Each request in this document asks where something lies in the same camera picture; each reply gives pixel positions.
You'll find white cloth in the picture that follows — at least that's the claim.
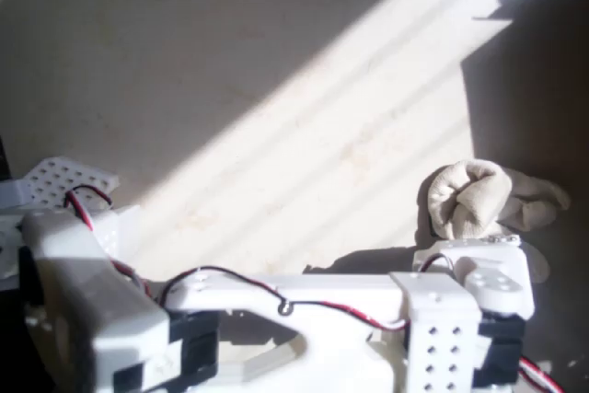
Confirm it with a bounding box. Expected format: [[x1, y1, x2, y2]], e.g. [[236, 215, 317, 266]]
[[416, 159, 572, 284]]

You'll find red white black servo cable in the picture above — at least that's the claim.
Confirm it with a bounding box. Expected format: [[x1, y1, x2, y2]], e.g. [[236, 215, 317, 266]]
[[63, 184, 156, 309], [517, 354, 566, 393], [156, 265, 411, 333]]

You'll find white perforated base plate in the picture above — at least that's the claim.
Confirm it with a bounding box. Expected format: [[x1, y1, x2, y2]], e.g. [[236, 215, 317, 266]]
[[17, 156, 121, 213]]

